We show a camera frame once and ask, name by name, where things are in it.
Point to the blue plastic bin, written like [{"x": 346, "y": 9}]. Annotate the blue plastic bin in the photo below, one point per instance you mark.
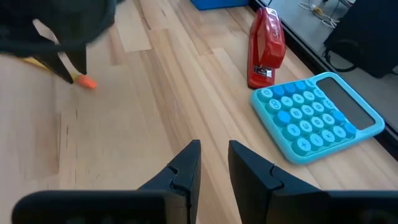
[{"x": 219, "y": 3}]

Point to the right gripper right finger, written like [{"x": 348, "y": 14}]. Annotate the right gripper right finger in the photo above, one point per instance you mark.
[{"x": 248, "y": 180}]

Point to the red stapler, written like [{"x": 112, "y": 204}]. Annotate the red stapler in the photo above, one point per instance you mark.
[{"x": 265, "y": 46}]

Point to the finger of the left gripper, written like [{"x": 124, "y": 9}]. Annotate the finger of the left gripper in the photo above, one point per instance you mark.
[
  {"x": 79, "y": 59},
  {"x": 56, "y": 63}
]

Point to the cyan calculator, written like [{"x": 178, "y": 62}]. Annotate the cyan calculator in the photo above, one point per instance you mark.
[{"x": 311, "y": 121}]

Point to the black box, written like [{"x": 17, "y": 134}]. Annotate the black box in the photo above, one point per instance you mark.
[{"x": 367, "y": 34}]

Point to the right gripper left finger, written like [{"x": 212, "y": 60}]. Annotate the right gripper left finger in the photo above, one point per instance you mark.
[{"x": 186, "y": 174}]

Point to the yellow pencil orange eraser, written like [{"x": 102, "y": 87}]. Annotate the yellow pencil orange eraser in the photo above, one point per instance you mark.
[{"x": 87, "y": 81}]

